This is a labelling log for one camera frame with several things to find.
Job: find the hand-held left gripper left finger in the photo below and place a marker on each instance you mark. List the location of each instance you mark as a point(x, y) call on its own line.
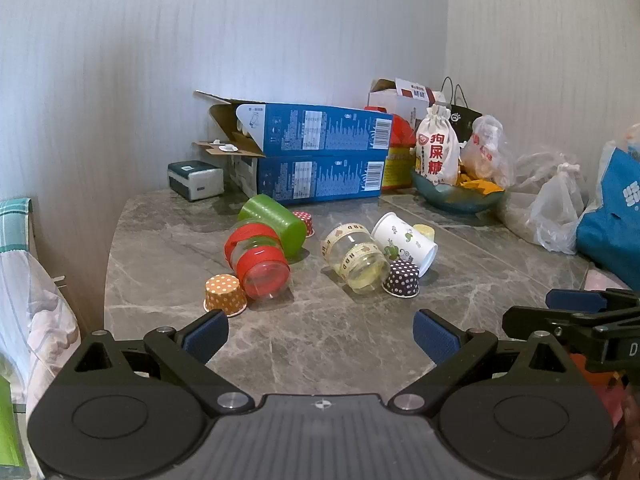
point(204, 336)

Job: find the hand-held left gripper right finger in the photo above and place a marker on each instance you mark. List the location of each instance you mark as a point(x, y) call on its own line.
point(436, 339)

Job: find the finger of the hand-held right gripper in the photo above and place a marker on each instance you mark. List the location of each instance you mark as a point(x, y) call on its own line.
point(545, 322)
point(575, 301)

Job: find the orange polka dot paper cup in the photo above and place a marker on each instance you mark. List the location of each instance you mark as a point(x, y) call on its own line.
point(225, 293)

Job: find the dark polka dot paper cup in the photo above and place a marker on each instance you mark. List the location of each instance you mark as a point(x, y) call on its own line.
point(401, 278)

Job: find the white printed paper cup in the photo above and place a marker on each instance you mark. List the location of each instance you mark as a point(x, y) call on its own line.
point(400, 239)

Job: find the small yellow paper cup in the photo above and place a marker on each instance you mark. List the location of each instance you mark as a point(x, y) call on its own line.
point(425, 231)

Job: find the green plastic cup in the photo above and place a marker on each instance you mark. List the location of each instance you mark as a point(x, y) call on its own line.
point(276, 220)

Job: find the red polka dot paper cup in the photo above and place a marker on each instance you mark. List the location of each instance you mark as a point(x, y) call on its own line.
point(305, 222)

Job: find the red striped glass jar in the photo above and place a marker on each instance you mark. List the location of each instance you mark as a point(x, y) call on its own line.
point(260, 270)

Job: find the blue shopping bag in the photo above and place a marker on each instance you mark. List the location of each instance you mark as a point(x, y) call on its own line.
point(612, 220)

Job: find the translucent knotted plastic bag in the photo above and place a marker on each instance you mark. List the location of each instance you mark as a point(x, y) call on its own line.
point(552, 210)

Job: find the beige ribbon glass jar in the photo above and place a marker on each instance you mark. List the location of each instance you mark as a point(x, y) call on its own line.
point(355, 259)

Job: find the teal ceramic bowl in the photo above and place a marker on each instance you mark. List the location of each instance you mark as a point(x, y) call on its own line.
point(452, 200)

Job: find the grey crumpled plastic bag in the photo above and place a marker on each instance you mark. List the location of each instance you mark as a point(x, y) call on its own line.
point(540, 160)

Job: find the yellow snack packets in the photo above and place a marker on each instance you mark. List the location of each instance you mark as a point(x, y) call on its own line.
point(482, 187)

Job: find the white and green label printer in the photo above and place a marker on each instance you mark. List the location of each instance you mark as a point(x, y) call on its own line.
point(195, 177)

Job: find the white cloth bundle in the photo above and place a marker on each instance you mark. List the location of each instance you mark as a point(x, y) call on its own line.
point(35, 320)

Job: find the clear plastic snack bag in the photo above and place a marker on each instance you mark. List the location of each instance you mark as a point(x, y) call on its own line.
point(487, 152)

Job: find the red lidded yellow jar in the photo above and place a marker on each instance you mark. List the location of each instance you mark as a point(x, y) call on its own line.
point(398, 162)

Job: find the black paper bag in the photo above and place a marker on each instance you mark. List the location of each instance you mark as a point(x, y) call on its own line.
point(465, 117)

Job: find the green board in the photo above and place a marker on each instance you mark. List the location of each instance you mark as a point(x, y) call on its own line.
point(10, 430)

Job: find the green checked cloth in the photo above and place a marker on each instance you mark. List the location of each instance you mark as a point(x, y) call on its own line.
point(12, 222)

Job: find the open blue cardboard box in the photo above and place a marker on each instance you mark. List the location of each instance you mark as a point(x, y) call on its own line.
point(320, 127)

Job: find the white and red carton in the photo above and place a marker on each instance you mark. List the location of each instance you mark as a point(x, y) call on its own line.
point(400, 102)

